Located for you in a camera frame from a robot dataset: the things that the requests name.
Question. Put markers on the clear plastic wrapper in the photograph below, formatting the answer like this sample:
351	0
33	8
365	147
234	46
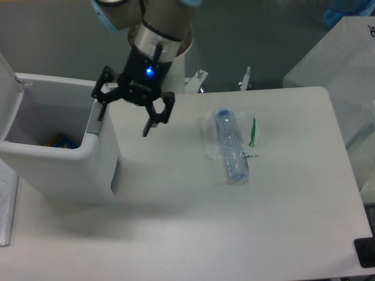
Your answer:
248	126

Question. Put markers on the clear plastic water bottle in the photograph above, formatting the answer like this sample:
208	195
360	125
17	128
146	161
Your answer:
232	150

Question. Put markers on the blue object top right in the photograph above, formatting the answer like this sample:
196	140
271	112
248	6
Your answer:
336	10

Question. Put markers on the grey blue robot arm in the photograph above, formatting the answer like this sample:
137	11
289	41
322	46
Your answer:
162	26

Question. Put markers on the metal clamp bolt right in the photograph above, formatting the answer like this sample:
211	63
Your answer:
244	84

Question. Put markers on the colourful packet inside bin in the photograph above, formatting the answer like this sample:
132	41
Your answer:
61	141

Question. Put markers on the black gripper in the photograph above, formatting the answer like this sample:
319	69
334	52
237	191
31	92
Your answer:
143	82

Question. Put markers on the white plastic trash can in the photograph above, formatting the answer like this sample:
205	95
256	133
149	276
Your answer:
34	109

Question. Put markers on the black device at corner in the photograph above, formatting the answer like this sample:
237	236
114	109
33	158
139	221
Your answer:
365	251

